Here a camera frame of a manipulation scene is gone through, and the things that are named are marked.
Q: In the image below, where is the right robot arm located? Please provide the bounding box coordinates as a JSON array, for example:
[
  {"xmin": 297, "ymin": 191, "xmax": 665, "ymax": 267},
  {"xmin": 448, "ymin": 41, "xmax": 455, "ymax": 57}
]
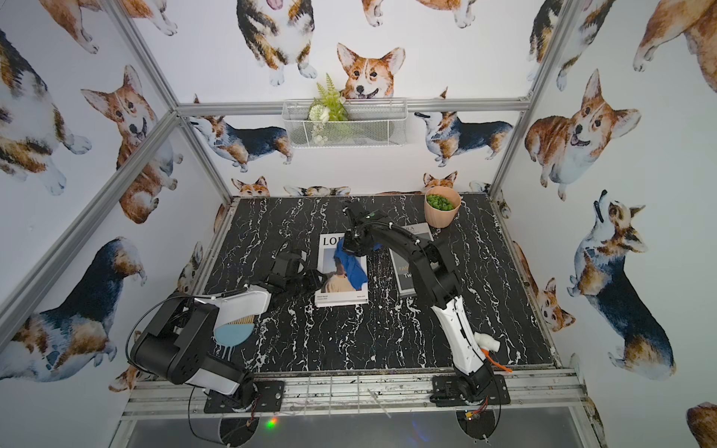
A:
[{"xmin": 343, "ymin": 201, "xmax": 493, "ymax": 398}]

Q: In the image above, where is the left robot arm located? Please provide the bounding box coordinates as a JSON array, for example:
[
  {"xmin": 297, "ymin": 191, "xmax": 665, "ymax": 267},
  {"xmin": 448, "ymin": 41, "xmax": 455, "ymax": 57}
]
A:
[{"xmin": 125, "ymin": 251, "xmax": 328, "ymax": 401}]

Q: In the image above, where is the green fern with white flowers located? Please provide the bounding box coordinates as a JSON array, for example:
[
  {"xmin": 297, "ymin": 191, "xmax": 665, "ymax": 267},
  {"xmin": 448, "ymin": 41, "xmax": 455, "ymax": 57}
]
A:
[{"xmin": 308, "ymin": 75, "xmax": 349, "ymax": 146}]

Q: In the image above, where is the aluminium front rail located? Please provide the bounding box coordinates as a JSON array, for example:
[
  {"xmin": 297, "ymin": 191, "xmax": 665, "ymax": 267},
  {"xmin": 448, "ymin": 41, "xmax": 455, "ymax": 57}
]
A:
[{"xmin": 121, "ymin": 369, "xmax": 586, "ymax": 421}]

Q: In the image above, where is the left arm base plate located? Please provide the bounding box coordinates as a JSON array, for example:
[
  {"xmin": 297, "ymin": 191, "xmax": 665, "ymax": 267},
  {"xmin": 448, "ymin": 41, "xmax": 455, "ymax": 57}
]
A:
[{"xmin": 204, "ymin": 381, "xmax": 286, "ymax": 414}]

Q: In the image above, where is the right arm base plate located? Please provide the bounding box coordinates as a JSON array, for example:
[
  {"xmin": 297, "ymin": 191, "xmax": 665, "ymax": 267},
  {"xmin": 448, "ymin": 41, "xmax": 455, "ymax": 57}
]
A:
[{"xmin": 429, "ymin": 374, "xmax": 512, "ymax": 407}]

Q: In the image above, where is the white LOEWE book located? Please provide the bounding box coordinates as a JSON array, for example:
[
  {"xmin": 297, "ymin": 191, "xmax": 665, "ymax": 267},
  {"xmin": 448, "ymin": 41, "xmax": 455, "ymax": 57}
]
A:
[{"xmin": 315, "ymin": 233, "xmax": 369, "ymax": 307}]

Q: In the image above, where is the blue microfiber cloth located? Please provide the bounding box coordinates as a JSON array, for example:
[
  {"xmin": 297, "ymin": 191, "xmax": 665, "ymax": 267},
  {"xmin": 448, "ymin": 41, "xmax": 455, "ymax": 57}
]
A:
[{"xmin": 333, "ymin": 238, "xmax": 369, "ymax": 290}]

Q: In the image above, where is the aluminium frame post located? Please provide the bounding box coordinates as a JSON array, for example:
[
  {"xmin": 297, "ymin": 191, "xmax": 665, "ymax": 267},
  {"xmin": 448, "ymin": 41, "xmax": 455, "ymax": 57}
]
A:
[{"xmin": 488, "ymin": 1, "xmax": 583, "ymax": 201}]

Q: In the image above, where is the white wire basket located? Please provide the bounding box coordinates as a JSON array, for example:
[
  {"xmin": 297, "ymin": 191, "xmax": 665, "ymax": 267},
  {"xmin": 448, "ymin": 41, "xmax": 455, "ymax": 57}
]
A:
[{"xmin": 281, "ymin": 99, "xmax": 408, "ymax": 149}]

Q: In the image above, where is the green succulent plant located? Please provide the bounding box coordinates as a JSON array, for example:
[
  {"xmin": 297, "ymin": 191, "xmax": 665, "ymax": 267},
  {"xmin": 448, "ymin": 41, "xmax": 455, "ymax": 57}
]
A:
[{"xmin": 426, "ymin": 194, "xmax": 456, "ymax": 212}]

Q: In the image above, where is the peach plant pot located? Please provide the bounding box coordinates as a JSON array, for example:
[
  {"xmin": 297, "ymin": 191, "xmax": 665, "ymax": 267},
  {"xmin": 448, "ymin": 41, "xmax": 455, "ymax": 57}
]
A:
[{"xmin": 424, "ymin": 187, "xmax": 462, "ymax": 229}]

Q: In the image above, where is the grey Twins story book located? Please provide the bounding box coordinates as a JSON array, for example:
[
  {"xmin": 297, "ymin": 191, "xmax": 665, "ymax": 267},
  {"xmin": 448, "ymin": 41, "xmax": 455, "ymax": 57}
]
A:
[{"xmin": 389, "ymin": 222, "xmax": 433, "ymax": 298}]

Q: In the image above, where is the light blue yellow brush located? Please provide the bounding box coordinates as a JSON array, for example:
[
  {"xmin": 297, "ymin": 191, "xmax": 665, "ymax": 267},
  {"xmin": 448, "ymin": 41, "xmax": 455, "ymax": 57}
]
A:
[{"xmin": 214, "ymin": 315, "xmax": 257, "ymax": 360}]

